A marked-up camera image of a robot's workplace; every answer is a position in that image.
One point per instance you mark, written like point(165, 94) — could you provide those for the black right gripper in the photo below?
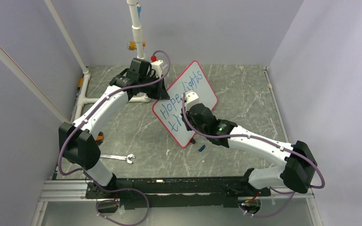
point(188, 127)

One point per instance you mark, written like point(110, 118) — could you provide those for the black orange hex key set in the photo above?
point(100, 137)

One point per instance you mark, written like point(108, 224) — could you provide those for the orange yellow pole clamp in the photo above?
point(131, 45)

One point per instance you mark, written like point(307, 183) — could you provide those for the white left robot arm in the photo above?
point(77, 140)

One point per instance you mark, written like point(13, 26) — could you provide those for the blue pole clip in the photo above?
point(138, 9)

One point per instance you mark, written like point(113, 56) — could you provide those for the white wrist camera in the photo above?
point(158, 66)
point(190, 99)

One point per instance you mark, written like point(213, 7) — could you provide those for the white PVC pipe frame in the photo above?
point(39, 26)

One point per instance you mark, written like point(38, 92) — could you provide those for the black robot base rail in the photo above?
point(135, 193)

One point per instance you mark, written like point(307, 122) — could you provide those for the pink-framed whiteboard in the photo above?
point(168, 112)

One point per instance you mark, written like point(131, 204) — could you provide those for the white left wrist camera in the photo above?
point(158, 66)

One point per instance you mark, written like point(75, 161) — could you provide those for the white PVC vertical pole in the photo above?
point(136, 28)

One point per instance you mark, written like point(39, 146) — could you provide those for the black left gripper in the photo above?
point(160, 93)

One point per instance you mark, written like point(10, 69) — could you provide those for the blue marker cap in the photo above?
point(201, 148)

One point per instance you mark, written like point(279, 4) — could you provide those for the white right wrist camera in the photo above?
point(190, 99)

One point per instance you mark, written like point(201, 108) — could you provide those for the silver open-end wrench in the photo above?
point(127, 159)

